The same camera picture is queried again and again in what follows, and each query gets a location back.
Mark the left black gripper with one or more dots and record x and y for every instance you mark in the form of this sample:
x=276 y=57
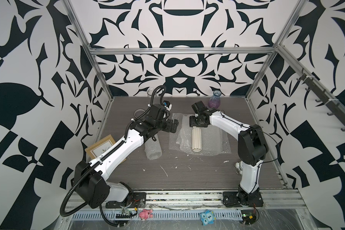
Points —
x=168 y=123

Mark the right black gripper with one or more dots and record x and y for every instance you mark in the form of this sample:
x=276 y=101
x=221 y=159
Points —
x=191 y=121

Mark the white ribbed ceramic vase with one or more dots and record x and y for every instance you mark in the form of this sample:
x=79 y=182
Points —
x=196 y=139

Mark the purple blue glass vase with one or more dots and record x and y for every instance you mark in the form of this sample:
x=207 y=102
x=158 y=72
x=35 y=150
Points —
x=214 y=101

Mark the bubble wrap around vase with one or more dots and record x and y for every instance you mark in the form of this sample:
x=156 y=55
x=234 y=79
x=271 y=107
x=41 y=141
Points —
x=174 y=136

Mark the bubble-wrapped roll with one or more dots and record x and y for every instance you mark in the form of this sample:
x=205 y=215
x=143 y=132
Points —
x=153 y=148

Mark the clear glass vase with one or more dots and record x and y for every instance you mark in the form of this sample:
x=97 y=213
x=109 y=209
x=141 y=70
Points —
x=150 y=93

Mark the bubble-wrapped cylinder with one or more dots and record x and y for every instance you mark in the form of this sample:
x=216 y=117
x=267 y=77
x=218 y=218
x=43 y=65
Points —
x=211 y=139

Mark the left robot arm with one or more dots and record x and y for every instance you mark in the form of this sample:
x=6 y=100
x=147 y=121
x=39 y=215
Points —
x=90 y=178

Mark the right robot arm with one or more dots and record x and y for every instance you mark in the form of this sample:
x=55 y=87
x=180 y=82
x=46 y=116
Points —
x=252 y=145

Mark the brown tape roll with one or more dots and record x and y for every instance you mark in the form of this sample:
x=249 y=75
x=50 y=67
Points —
x=139 y=112

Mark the white alarm clock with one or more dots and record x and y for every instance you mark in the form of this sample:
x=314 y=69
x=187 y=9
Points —
x=238 y=167

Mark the pink toy figure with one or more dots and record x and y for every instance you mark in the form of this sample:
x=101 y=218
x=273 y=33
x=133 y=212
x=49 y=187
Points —
x=146 y=214

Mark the blue toy figure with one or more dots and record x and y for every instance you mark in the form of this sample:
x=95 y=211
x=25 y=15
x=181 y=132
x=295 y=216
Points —
x=207 y=217

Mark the left circuit board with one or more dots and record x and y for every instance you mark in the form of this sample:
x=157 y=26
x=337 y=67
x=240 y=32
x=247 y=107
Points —
x=126 y=214

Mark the circuit board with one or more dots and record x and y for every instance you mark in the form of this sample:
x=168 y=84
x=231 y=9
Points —
x=249 y=217
x=126 y=214

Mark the right circuit board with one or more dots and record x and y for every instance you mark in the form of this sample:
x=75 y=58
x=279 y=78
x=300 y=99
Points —
x=249 y=217

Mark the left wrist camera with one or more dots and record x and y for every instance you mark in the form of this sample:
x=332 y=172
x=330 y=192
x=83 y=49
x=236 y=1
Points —
x=167 y=105

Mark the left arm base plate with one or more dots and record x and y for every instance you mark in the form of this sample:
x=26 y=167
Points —
x=132 y=200

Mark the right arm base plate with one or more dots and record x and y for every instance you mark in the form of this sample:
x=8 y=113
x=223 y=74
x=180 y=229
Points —
x=231 y=199

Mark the wooden picture frame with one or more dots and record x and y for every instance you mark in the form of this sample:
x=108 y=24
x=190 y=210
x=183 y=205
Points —
x=100 y=147

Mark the white perforated cable duct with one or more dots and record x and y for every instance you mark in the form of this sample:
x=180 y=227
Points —
x=170 y=215

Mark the black hook rail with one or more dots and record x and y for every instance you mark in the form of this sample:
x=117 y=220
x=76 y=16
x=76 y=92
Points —
x=324 y=96

